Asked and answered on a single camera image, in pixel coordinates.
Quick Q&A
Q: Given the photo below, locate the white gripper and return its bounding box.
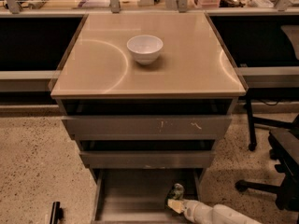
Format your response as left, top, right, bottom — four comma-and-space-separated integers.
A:
167, 199, 213, 224

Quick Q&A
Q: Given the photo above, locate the green soda can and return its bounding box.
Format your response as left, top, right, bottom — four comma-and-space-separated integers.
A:
169, 183, 185, 200

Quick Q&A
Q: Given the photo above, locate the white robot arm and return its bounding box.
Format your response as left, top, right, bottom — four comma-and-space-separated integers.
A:
167, 199, 262, 224

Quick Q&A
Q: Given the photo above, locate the middle grey drawer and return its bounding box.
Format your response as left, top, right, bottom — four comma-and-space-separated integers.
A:
79, 151, 215, 169

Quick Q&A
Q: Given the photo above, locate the grey drawer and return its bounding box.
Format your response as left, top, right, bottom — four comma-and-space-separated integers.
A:
63, 115, 232, 140
79, 151, 215, 169

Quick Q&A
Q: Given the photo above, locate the open bottom drawer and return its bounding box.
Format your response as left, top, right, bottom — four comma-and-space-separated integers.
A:
91, 169, 202, 224

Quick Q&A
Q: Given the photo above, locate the grey drawer cabinet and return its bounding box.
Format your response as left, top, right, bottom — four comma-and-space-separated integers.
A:
50, 11, 249, 224

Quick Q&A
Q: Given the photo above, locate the top grey drawer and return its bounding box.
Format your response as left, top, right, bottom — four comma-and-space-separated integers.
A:
63, 115, 232, 140

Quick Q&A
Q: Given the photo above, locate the black table leg with caster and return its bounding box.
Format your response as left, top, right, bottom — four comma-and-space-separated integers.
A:
245, 97, 257, 151

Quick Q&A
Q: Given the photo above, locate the black object on floor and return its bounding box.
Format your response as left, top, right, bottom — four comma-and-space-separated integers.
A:
50, 202, 64, 224

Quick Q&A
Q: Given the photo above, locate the black office chair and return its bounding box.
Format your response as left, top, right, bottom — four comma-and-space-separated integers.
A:
235, 116, 299, 212

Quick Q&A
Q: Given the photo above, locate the white ceramic bowl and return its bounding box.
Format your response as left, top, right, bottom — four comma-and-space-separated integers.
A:
127, 35, 164, 65

